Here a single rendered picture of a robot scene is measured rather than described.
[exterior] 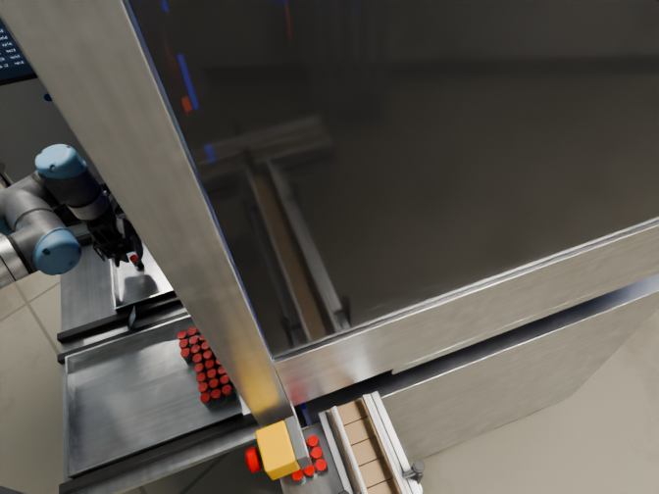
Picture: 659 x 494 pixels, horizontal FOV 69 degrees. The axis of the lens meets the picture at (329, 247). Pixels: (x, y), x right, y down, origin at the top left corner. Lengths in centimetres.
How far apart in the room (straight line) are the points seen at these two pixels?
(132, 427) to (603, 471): 157
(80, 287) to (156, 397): 38
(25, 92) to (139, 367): 81
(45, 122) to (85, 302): 56
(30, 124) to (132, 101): 128
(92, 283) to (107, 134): 100
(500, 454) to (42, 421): 176
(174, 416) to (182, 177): 76
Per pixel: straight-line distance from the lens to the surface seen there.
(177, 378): 114
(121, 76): 35
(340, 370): 83
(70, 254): 94
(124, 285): 131
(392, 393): 105
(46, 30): 34
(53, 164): 103
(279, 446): 88
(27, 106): 160
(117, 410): 116
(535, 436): 203
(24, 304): 268
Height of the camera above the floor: 187
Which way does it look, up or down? 54 degrees down
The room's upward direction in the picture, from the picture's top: 7 degrees counter-clockwise
